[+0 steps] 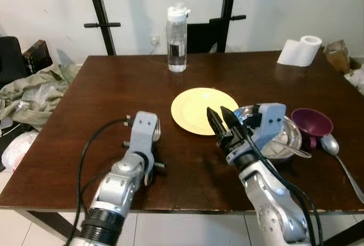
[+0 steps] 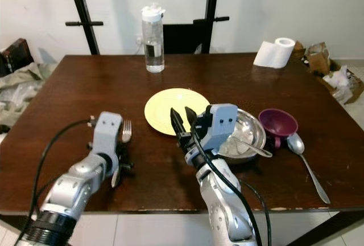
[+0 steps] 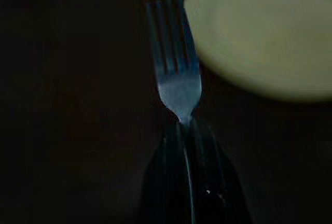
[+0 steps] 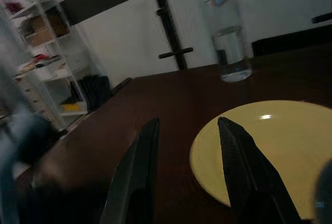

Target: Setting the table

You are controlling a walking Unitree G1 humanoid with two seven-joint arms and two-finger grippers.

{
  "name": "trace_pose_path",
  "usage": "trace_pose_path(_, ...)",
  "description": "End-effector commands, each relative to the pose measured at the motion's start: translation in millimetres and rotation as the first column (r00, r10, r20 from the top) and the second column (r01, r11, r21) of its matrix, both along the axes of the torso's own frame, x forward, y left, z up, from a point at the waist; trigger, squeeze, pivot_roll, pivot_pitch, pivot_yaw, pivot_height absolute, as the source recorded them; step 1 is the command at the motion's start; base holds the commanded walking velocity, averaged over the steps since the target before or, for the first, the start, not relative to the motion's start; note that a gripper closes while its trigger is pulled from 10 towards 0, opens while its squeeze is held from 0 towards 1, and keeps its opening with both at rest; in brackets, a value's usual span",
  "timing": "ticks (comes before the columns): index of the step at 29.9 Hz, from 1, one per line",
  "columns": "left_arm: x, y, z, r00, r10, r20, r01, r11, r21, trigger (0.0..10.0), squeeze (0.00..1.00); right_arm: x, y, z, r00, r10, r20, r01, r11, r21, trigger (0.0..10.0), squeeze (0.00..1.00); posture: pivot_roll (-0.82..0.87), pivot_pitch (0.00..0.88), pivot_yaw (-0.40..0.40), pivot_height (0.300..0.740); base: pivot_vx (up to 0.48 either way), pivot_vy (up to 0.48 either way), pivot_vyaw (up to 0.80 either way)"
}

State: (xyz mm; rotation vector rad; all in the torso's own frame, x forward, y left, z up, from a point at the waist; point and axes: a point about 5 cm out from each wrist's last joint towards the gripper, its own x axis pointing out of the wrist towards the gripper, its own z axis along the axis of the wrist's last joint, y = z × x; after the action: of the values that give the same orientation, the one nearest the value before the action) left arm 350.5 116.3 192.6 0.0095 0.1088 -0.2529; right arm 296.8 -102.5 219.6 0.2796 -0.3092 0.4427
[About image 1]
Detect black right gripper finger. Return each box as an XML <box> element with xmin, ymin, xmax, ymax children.
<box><xmin>220</xmin><ymin>106</ymin><xmax>243</xmax><ymax>141</ymax></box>
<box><xmin>206</xmin><ymin>106</ymin><xmax>227</xmax><ymax>146</ymax></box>

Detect silver metal fork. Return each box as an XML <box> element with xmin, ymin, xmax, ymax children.
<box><xmin>152</xmin><ymin>119</ymin><xmax>163</xmax><ymax>144</ymax></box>

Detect yellow round plate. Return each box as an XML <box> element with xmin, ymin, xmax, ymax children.
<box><xmin>170</xmin><ymin>87</ymin><xmax>240</xmax><ymax>137</ymax></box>

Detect steel metal bowl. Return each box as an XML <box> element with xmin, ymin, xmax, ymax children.
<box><xmin>233</xmin><ymin>105</ymin><xmax>303</xmax><ymax>163</ymax></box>

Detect silver metal spoon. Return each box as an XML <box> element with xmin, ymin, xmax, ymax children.
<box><xmin>320</xmin><ymin>133</ymin><xmax>364</xmax><ymax>204</ymax></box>
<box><xmin>271</xmin><ymin>137</ymin><xmax>313</xmax><ymax>159</ymax></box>

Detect purple cup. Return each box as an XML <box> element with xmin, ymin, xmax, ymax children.
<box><xmin>291</xmin><ymin>107</ymin><xmax>335</xmax><ymax>150</ymax></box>

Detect black chair back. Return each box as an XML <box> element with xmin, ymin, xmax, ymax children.
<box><xmin>186</xmin><ymin>20</ymin><xmax>229</xmax><ymax>54</ymax></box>

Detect clear water bottle white cap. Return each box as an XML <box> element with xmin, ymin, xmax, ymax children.
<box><xmin>166</xmin><ymin>2</ymin><xmax>191</xmax><ymax>73</ymax></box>

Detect white paper towel roll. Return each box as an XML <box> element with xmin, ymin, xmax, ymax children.
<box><xmin>276</xmin><ymin>35</ymin><xmax>323</xmax><ymax>68</ymax></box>

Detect black metal stand pole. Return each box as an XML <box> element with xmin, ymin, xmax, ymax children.
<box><xmin>218</xmin><ymin>0</ymin><xmax>247</xmax><ymax>54</ymax></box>
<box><xmin>84</xmin><ymin>0</ymin><xmax>122</xmax><ymax>56</ymax></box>

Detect brown crumpled bag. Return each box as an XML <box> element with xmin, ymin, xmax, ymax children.
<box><xmin>324</xmin><ymin>39</ymin><xmax>351</xmax><ymax>75</ymax></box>

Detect crumpled white plastic bag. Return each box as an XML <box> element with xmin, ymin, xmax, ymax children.
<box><xmin>344</xmin><ymin>66</ymin><xmax>364</xmax><ymax>93</ymax></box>

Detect olive green cloth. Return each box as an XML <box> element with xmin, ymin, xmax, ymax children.
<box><xmin>0</xmin><ymin>63</ymin><xmax>81</xmax><ymax>131</ymax></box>

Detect dark brown box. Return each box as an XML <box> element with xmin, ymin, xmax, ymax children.
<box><xmin>22</xmin><ymin>39</ymin><xmax>53</xmax><ymax>75</ymax></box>

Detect black bag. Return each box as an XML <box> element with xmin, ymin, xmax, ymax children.
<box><xmin>0</xmin><ymin>36</ymin><xmax>30</xmax><ymax>91</ymax></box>

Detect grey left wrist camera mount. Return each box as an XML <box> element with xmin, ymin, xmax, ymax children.
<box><xmin>129</xmin><ymin>110</ymin><xmax>161</xmax><ymax>157</ymax></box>

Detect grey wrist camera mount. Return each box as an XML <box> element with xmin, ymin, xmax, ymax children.
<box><xmin>249</xmin><ymin>102</ymin><xmax>288</xmax><ymax>147</ymax></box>
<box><xmin>129</xmin><ymin>110</ymin><xmax>161</xmax><ymax>157</ymax></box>

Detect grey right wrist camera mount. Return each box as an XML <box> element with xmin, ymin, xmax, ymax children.
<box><xmin>249</xmin><ymin>102</ymin><xmax>288</xmax><ymax>147</ymax></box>

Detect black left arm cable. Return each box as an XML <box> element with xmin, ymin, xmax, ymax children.
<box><xmin>66</xmin><ymin>117</ymin><xmax>135</xmax><ymax>246</ymax></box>

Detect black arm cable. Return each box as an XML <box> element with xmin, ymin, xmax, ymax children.
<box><xmin>235</xmin><ymin>121</ymin><xmax>324</xmax><ymax>246</ymax></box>
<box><xmin>66</xmin><ymin>117</ymin><xmax>135</xmax><ymax>246</ymax></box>

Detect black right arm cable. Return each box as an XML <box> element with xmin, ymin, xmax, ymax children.
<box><xmin>235</xmin><ymin>121</ymin><xmax>324</xmax><ymax>246</ymax></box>

